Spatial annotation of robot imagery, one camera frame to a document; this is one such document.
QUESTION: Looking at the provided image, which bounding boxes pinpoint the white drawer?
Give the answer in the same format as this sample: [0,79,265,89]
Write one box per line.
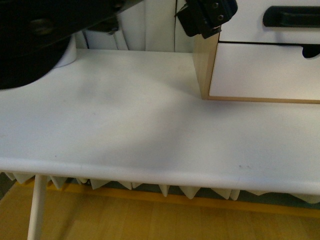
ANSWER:
[219,0,320,45]
[208,42,320,100]

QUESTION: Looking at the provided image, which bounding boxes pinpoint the white table leg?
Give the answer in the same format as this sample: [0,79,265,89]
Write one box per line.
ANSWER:
[27,174,47,240]

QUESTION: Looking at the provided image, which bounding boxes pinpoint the black drawer handle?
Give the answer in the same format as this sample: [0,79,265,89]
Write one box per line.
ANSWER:
[262,6,320,28]

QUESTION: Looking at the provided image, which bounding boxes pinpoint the black cable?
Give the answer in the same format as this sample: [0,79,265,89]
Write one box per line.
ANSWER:
[173,0,179,52]

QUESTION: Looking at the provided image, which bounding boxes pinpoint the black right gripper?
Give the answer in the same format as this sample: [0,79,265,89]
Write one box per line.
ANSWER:
[175,0,237,39]

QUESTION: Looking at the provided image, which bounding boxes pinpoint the wooden drawer cabinet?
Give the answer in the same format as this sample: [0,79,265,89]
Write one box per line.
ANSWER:
[192,32,320,105]

